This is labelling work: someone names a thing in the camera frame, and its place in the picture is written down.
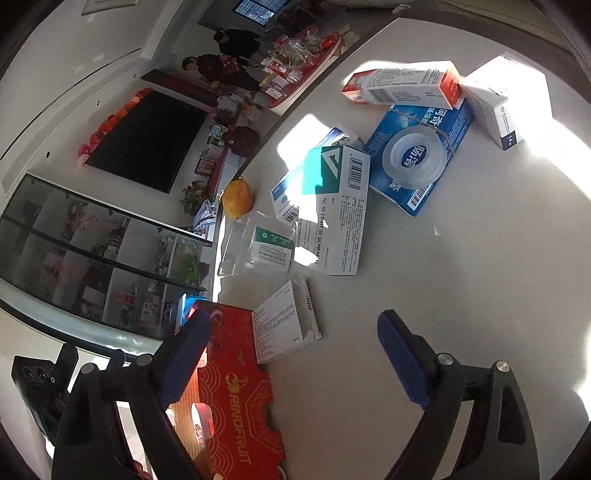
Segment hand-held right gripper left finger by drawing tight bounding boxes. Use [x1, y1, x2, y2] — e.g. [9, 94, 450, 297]
[51, 310, 214, 480]

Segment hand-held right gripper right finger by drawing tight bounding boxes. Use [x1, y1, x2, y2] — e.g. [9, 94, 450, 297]
[377, 310, 541, 480]

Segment red cardboard box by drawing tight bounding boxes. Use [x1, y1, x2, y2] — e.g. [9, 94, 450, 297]
[168, 301, 287, 480]

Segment white box blue side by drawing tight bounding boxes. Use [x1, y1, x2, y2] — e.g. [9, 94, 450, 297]
[461, 52, 528, 151]

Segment blue plastic stool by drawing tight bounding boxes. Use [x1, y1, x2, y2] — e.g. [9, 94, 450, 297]
[177, 294, 200, 324]

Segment clear plastic box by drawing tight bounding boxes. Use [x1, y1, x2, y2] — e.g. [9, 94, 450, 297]
[216, 210, 298, 278]

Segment glass door cabinet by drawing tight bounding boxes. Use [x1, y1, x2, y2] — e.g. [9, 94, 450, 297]
[0, 173, 214, 344]

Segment small white green packet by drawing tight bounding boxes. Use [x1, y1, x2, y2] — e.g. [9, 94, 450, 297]
[250, 225, 296, 271]

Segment blue white cloth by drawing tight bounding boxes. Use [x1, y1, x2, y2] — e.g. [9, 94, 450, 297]
[191, 200, 219, 235]

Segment white teal medicine box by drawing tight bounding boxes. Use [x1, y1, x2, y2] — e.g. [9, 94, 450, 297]
[295, 144, 371, 278]

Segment potted plant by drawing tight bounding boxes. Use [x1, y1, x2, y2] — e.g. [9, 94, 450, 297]
[179, 181, 209, 216]

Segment orange fruit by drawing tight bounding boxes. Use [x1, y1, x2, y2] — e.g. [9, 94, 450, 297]
[222, 179, 254, 220]

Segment clear tape roll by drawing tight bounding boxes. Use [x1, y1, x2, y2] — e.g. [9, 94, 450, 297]
[385, 127, 448, 191]

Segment white blue barcode box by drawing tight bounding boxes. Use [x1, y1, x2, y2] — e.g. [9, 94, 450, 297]
[269, 127, 365, 223]

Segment black television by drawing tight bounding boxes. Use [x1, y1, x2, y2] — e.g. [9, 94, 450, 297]
[84, 88, 209, 195]

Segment dark brown bag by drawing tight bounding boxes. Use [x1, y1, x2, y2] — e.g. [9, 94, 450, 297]
[223, 126, 260, 158]

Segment blue medicine box rubber band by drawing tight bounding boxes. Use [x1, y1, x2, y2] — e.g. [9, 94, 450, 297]
[364, 99, 476, 217]

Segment red garland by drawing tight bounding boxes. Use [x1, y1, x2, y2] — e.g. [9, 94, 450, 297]
[75, 87, 154, 167]

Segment white plastic bags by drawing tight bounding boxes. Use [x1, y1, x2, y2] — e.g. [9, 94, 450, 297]
[216, 89, 259, 124]

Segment white red medicine box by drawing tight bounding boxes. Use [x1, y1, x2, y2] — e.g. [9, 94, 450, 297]
[341, 62, 463, 110]

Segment round red-rimmed coffee table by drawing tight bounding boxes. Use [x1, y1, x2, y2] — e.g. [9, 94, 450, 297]
[267, 31, 345, 116]

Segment window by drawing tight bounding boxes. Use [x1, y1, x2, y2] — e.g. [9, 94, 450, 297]
[232, 0, 283, 25]

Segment dark red wall banner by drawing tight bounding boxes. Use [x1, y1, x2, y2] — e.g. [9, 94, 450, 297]
[140, 68, 220, 110]

